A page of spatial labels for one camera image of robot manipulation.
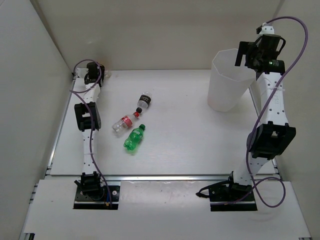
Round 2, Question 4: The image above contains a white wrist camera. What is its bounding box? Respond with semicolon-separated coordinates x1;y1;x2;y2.
256;22;275;36
75;67;88;79

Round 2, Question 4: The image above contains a silver aluminium front rail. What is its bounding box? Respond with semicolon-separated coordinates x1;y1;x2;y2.
104;174;229;182

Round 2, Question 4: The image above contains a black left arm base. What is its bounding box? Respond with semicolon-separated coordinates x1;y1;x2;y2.
73;171;121;210

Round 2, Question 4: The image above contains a yellow cap clear bottle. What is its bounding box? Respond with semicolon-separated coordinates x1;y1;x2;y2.
104;70;112;78

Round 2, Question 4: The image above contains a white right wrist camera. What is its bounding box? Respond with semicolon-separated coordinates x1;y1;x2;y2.
256;22;275;36

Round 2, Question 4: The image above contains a white octagonal plastic bin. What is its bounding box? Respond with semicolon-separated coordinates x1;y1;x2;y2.
207;48;256;112

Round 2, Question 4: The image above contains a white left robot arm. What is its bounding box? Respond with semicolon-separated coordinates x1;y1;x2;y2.
70;61;105;175

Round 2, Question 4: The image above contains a red label clear bottle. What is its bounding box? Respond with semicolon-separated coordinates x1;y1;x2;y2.
112;111;140;135

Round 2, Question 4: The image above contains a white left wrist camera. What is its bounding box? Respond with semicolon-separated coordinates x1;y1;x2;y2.
75;67;88;79

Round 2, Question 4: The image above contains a black label clear bottle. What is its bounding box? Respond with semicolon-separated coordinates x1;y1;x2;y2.
136;91;152;114

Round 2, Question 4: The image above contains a green plastic bottle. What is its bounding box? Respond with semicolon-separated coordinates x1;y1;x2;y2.
123;124;146;152

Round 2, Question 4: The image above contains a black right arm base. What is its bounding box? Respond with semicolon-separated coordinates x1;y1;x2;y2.
195;176;258;212

